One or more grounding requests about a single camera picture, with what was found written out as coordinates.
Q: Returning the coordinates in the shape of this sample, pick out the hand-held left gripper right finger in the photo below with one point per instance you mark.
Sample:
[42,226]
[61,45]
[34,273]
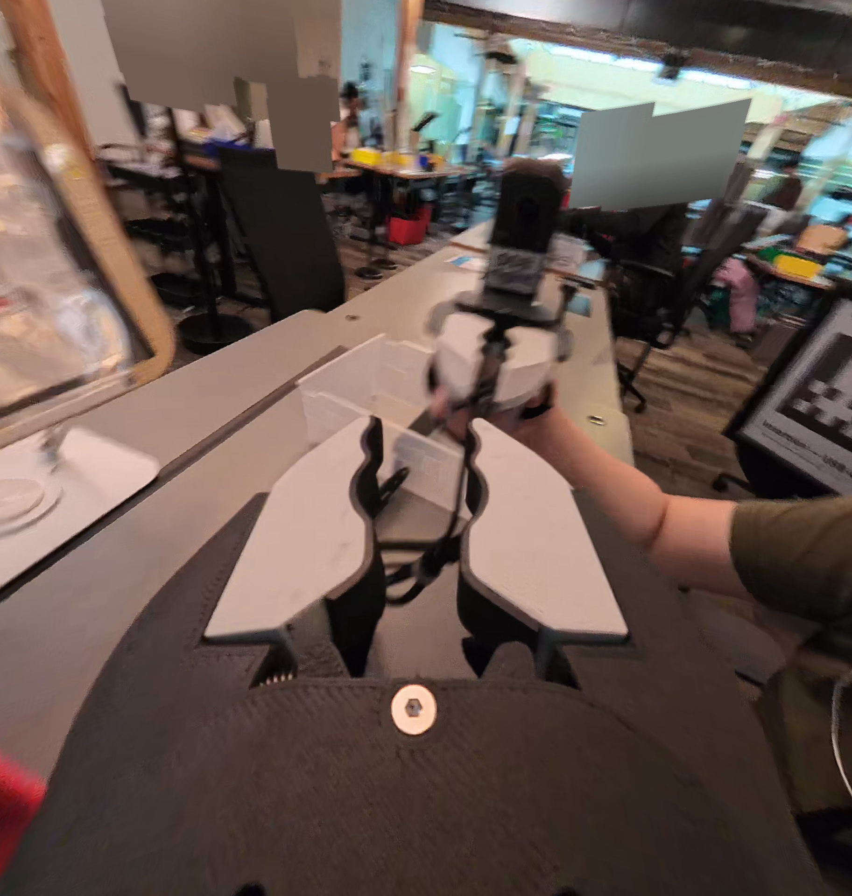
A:
[538,553]

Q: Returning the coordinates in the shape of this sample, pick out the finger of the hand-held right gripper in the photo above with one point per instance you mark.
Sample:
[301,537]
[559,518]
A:
[461,364]
[527,371]

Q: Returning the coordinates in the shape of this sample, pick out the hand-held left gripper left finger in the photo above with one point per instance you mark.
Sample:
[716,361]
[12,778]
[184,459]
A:
[307,546]

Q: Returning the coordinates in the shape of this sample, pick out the red plastic bin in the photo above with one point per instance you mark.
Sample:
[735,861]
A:
[2,819]

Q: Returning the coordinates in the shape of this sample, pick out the person's right forearm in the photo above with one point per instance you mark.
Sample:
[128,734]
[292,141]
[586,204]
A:
[608,490]

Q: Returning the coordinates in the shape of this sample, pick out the person's right hand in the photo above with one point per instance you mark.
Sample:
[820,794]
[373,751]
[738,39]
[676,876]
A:
[538,420]

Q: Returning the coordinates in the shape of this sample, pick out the clear plastic bin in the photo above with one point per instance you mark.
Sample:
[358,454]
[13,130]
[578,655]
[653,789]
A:
[356,392]

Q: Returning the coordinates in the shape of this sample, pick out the small red crate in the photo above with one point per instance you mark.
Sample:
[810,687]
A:
[408,229]

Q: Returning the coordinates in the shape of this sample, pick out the white stand base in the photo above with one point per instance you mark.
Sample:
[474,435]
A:
[96,476]

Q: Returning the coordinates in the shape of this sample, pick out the olive green shirt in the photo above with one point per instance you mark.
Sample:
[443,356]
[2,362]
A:
[804,560]

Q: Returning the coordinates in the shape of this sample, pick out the framed black-white marker sign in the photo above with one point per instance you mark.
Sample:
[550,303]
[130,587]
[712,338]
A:
[839,392]

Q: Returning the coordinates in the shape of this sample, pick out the wooden document stand board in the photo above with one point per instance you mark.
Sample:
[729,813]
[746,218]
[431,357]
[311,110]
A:
[40,294]

